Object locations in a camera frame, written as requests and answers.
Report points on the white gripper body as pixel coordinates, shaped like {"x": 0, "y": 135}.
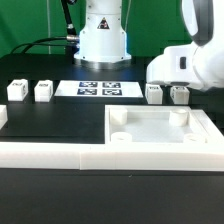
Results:
{"x": 174, "y": 67}

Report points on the white square table top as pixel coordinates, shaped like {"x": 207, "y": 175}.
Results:
{"x": 152, "y": 124}

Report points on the white U-shaped obstacle fence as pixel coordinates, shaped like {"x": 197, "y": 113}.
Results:
{"x": 207, "y": 156}

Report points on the white sheet with markers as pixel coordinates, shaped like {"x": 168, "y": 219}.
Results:
{"x": 99, "y": 89}

